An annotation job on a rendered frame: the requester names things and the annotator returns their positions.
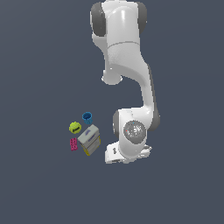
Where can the grey and yellow box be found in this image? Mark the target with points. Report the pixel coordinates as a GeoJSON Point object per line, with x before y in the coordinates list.
{"type": "Point", "coordinates": [89, 140]}

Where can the yellow-green round toy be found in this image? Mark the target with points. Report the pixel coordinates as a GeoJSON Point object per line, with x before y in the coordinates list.
{"type": "Point", "coordinates": [75, 127]}

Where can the pink studded brick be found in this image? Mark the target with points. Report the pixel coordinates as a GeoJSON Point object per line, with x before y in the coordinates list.
{"type": "Point", "coordinates": [73, 144]}

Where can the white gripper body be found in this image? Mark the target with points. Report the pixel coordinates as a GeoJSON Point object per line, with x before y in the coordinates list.
{"type": "Point", "coordinates": [115, 153]}

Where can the blue cup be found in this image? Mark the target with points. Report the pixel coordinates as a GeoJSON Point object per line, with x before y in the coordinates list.
{"type": "Point", "coordinates": [87, 117]}

